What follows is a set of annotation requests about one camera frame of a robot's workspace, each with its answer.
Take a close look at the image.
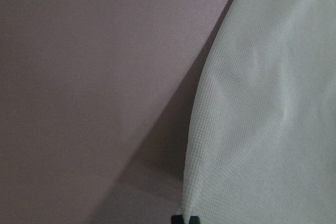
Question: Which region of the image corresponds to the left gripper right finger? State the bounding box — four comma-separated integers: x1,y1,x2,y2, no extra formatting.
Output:
188,216,201,224

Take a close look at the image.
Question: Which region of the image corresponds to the olive green long-sleeve shirt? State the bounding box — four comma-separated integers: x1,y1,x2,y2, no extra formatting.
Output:
181,0,335,223

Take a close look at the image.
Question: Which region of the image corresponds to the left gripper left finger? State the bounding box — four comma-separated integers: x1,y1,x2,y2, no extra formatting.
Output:
171,215,184,224

